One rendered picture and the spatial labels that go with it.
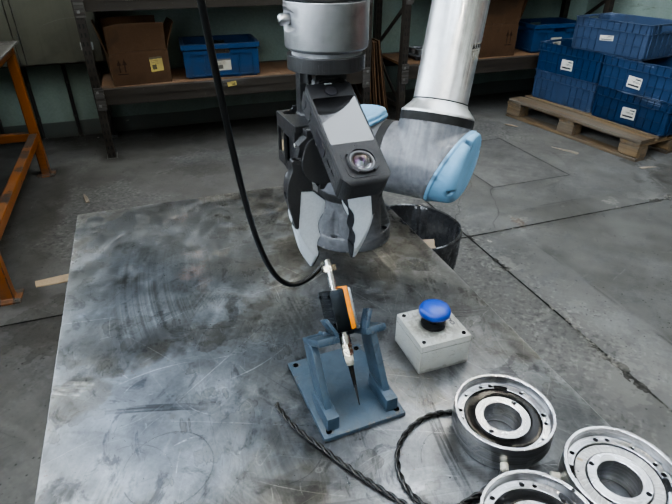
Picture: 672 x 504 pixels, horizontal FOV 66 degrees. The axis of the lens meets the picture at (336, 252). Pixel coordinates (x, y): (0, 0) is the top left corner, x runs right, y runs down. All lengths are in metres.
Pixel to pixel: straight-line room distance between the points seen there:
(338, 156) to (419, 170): 0.38
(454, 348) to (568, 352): 1.41
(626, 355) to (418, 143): 1.50
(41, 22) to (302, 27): 3.64
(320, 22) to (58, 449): 0.51
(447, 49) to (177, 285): 0.54
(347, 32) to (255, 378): 0.42
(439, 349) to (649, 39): 3.67
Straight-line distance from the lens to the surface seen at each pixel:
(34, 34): 4.07
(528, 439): 0.60
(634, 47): 4.22
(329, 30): 0.46
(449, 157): 0.79
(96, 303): 0.86
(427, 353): 0.66
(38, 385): 2.03
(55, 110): 4.41
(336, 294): 0.57
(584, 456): 0.61
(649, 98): 4.14
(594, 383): 1.98
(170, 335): 0.76
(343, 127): 0.45
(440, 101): 0.82
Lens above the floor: 1.27
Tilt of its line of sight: 31 degrees down
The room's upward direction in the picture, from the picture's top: straight up
